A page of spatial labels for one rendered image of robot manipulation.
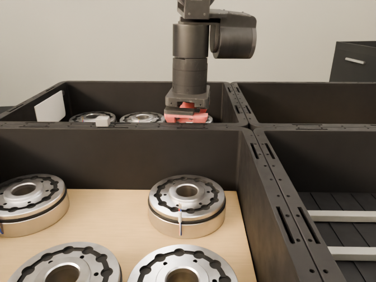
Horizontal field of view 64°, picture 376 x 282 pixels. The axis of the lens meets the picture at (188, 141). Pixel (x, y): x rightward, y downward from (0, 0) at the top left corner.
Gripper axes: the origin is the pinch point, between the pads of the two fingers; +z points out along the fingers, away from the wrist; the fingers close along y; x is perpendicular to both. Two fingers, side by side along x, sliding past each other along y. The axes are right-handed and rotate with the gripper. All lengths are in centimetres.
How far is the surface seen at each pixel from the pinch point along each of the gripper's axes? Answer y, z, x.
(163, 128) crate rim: -9.5, -5.7, 2.7
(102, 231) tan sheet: -20.3, 4.6, 8.5
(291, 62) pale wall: 336, 31, -90
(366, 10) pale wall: 358, -29, -171
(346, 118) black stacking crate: 23.7, 1.5, -36.0
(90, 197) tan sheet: -13.0, 4.6, 13.1
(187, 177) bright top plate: -11.2, 1.1, -1.1
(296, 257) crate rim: -32.8, -5.6, -11.0
